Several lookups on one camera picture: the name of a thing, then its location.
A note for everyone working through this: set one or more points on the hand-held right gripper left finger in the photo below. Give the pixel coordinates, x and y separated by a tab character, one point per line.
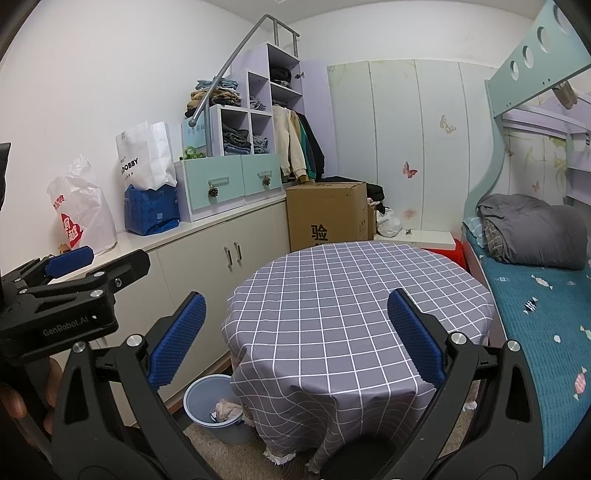
178	341

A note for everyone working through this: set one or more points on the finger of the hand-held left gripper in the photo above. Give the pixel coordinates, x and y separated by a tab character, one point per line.
69	261
124	272

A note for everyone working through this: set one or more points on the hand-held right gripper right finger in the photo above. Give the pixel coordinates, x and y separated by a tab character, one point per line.
415	341

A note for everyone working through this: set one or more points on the light blue trash bin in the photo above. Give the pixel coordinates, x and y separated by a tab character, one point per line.
198	401

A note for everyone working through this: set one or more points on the beige tissue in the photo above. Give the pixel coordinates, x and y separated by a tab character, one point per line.
227	408

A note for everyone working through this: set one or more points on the person's left hand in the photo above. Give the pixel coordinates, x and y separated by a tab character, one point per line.
18	404

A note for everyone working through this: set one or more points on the white plastic bag red print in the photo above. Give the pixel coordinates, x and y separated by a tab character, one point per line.
78	207

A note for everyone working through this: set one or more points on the cream low cabinet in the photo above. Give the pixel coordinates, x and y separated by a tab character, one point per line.
194	277

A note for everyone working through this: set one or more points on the grey checked tablecloth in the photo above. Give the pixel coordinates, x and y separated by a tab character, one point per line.
351	323

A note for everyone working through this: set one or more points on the blue woven bag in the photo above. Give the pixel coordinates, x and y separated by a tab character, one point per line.
150	210

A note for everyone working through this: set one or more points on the red plastic stool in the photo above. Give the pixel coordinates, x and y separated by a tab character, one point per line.
450	256

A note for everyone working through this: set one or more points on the white board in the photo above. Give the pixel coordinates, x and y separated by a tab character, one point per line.
429	240

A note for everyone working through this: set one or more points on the teal candy print bedsheet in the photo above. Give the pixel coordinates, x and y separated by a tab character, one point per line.
531	332

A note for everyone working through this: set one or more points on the white paper bag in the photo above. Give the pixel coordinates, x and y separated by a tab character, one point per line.
143	157

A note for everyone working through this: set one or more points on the beige carpet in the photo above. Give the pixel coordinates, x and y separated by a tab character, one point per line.
217	454

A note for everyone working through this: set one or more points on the plain white plastic bag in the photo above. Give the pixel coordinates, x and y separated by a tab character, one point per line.
388	224

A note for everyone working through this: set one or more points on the blue checked pillow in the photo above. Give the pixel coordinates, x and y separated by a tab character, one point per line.
472	228

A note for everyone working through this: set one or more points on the wide teal drawer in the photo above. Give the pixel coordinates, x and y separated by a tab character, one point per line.
207	175

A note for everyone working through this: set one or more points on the faded pink sticker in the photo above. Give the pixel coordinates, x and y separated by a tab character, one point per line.
410	213

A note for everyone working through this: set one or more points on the black round stool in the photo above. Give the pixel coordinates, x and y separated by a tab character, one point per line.
360	461

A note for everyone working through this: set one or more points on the green plastic toy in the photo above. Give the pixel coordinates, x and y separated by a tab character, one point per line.
190	153

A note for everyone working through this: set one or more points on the teal paper bag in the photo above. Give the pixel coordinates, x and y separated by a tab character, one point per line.
194	136

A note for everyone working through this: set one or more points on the black cloth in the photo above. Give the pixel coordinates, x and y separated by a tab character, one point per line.
374	191

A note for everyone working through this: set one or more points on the large cardboard box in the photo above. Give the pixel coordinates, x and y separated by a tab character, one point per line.
323	212

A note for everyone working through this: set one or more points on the grey duvet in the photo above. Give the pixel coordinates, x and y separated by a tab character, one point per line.
531	230

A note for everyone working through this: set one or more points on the narrow teal drawer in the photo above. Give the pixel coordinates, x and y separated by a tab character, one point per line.
258	168

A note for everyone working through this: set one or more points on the pink butterfly sticker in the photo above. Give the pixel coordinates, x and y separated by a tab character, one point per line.
409	170

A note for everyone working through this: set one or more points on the folded dark jeans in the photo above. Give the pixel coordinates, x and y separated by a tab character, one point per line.
236	141

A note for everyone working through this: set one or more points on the folded blue jeans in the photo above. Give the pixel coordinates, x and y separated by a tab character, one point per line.
260	145

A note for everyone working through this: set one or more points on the folded clothes pile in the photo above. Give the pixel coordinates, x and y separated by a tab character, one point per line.
212	99

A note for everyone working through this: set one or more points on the pale green wardrobe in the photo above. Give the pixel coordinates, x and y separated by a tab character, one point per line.
392	138

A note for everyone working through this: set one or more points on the cream hanging jacket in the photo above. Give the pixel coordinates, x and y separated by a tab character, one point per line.
293	143

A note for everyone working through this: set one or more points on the green hanging jacket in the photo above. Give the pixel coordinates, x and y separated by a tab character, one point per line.
308	157

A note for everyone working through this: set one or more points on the folded grey garment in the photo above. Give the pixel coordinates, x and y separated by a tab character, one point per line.
257	104

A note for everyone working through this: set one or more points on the black hanging jacket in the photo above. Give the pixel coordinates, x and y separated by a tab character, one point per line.
318	147

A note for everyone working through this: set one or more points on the white butterfly sticker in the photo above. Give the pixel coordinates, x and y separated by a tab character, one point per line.
447	124

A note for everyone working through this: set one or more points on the lavender bed shelf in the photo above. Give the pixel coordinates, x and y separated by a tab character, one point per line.
579	175

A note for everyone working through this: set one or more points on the folded black garment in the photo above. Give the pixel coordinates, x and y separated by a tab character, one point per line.
281	76

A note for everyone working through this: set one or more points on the grey metal handrail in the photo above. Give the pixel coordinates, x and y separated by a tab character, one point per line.
240	47

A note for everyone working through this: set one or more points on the teal bunk bed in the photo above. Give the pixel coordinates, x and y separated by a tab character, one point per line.
503	92

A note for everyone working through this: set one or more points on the brown bag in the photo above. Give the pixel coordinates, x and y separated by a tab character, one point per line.
565	94

